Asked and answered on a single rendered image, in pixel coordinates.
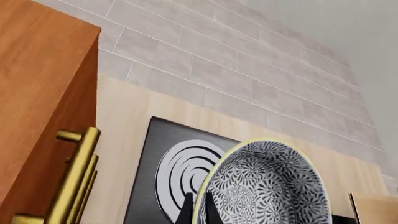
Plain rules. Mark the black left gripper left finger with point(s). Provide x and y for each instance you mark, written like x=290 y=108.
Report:
x=186 y=213

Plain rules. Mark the pale wooden tray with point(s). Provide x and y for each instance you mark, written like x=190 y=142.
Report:
x=377 y=210

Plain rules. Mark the wooden cabinet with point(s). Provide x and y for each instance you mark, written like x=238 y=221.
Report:
x=40 y=88

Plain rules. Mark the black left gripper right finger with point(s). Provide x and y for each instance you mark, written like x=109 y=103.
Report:
x=212 y=213

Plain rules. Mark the flat black stove plate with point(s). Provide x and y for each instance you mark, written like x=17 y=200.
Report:
x=149 y=168

